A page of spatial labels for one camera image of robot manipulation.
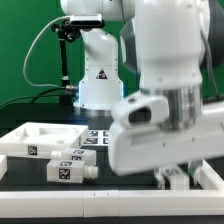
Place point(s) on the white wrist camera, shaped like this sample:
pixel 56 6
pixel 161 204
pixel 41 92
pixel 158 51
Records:
pixel 141 109

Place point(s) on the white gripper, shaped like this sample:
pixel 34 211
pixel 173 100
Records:
pixel 143 147

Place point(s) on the fiducial marker sheet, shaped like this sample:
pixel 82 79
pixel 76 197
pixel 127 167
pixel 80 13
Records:
pixel 97 138

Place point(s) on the white square table top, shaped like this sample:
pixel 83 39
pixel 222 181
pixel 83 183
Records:
pixel 39 140

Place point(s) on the white U-shaped obstacle fence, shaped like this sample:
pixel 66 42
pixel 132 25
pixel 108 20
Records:
pixel 208 200

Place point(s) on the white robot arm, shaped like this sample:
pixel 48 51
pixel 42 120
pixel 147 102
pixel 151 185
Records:
pixel 164 123

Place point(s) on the black camera on stand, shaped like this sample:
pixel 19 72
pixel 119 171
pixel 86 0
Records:
pixel 68 31

